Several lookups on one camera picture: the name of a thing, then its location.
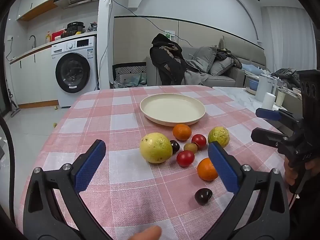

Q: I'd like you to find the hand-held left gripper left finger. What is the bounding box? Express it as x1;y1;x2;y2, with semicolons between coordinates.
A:
23;139;115;240

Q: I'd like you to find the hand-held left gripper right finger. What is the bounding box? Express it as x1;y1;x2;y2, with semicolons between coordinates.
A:
202;141;292;240

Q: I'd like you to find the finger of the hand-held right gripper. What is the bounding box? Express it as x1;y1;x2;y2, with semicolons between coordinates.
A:
255;107;303;131
251;127;298;153

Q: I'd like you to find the orange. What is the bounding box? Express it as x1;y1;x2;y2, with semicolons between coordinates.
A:
197;157;219;182
173;124;192;141

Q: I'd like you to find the greenish yellow guava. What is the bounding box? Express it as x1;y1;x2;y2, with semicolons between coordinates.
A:
208;126;230;148

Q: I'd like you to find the dark plum front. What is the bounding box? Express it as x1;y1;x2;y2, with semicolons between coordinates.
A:
195;188;213;205

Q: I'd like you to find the red tomato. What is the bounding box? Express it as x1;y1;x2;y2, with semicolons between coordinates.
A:
191;134;207;148
176;150;195;167

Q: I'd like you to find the brown longan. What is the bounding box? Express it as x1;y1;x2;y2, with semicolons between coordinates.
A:
184;142;198;154

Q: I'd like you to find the yellow speckled guava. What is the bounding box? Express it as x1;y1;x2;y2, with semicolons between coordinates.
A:
139;132;173;164

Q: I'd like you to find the cream round plate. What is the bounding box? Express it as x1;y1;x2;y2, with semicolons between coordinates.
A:
140;94;206;127

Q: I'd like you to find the person's right hand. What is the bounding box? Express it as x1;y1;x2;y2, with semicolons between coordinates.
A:
283;155;320;187

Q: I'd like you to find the person's left hand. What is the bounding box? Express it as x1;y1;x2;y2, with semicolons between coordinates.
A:
132;226;162;240

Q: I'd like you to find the white paper roll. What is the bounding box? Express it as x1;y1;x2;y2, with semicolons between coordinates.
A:
262;92;276;110

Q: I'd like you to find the cream cup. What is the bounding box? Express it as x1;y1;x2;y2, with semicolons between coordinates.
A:
276;90;286;106

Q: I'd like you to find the white electric kettle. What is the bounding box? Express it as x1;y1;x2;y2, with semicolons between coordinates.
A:
255;74;278;103

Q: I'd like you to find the white marble table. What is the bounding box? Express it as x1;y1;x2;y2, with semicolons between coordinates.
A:
212;86;288;120

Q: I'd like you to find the dark clothing pile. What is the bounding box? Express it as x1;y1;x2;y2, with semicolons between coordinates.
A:
271;68;301;88

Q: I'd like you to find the pink checked tablecloth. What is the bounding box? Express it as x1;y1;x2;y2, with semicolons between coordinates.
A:
15;85;300;240

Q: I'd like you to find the grey sofa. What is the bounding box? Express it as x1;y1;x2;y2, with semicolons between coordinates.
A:
146;36;267;88

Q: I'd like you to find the small grey cushion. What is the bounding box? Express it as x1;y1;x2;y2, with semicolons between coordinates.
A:
209;57;236;76

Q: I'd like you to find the white curtain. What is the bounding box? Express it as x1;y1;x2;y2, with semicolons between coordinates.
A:
262;5;316;70

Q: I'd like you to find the grey blanket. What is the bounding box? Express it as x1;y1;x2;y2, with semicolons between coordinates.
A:
184;60;209;85

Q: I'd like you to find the large grey cushion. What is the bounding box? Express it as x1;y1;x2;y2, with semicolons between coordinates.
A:
192;45;217;73

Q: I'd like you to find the white washing machine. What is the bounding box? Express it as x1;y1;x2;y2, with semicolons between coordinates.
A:
51;36;98;108

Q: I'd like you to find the floor mop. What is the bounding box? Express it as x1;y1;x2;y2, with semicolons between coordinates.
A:
6;87;21;118

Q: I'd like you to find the geometric pattern storage box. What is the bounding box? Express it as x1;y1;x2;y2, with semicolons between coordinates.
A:
112;62;147;89

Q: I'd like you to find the white kitchen base cabinet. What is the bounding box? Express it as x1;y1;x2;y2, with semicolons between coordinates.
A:
10;42;59;105

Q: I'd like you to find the black patterned jacket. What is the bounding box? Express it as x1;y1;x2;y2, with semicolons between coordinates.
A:
149;33;187;85

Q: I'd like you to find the red box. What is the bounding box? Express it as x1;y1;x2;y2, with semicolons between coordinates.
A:
51;29;67;41

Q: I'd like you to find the black pressure cooker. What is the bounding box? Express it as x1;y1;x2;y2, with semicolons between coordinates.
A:
67;22;85;36

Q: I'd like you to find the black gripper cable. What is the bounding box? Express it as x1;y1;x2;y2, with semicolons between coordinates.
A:
289;169;309;209

